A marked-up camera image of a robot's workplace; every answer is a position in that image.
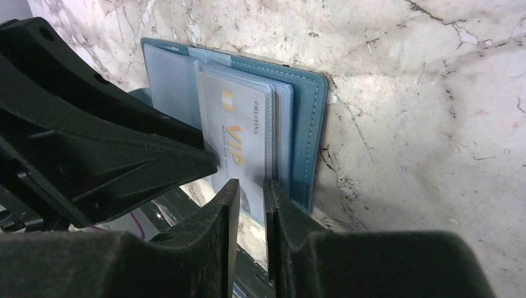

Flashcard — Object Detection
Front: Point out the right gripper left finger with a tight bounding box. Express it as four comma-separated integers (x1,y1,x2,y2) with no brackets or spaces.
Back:
1,179,240,297

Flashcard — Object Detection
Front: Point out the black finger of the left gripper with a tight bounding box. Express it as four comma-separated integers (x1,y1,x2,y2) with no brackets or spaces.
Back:
1,17,217,229

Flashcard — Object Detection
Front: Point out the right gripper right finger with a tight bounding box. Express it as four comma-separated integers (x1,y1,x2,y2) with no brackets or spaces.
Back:
263,180,494,297

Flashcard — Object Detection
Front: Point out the blue leather card holder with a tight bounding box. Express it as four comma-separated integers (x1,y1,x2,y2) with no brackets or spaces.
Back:
140,37,329,214

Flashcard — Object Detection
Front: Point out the white VIP card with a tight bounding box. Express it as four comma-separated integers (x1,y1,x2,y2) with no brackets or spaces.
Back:
197,70,272,224

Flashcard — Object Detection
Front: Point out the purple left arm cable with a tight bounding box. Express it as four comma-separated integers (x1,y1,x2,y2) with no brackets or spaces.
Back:
94,212,145,240

